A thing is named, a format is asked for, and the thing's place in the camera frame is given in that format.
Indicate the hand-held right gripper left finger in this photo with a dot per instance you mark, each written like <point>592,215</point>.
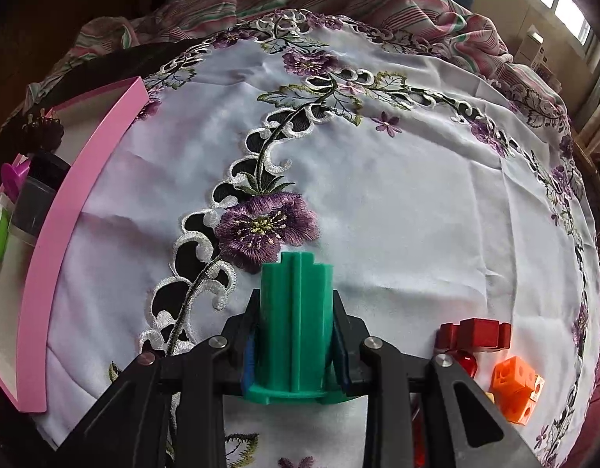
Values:
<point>248,360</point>

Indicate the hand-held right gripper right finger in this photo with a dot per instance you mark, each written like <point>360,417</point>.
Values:
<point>341,360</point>

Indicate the green plastic cylinder part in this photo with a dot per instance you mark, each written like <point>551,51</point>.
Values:
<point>290,326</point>

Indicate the red translucent plastic piece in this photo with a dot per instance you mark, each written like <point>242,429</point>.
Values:
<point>466,364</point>

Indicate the red plastic block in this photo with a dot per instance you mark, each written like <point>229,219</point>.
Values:
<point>475,334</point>

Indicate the orange linked cubes piece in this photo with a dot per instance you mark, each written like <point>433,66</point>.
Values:
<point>514,385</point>

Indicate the pink tray with white inside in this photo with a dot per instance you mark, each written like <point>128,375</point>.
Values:
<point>70,204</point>

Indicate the black cylindrical bottle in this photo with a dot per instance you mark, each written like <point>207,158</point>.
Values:
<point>36,195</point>

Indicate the magenta round plastic toy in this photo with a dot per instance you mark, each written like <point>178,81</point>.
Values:
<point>12,175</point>

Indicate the dark purple hair scrunchie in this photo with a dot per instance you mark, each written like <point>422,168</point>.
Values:
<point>41,134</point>

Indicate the white floral embroidered tablecloth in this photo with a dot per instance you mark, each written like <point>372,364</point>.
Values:
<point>402,204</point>

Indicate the wooden side table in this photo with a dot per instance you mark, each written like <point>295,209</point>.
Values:
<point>590,165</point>

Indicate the pink green striped bedsheet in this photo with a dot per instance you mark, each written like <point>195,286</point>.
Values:
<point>378,5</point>

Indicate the small cardboard boxes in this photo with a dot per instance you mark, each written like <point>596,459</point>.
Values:
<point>533,48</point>

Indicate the window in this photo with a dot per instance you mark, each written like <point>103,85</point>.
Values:
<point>568,9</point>

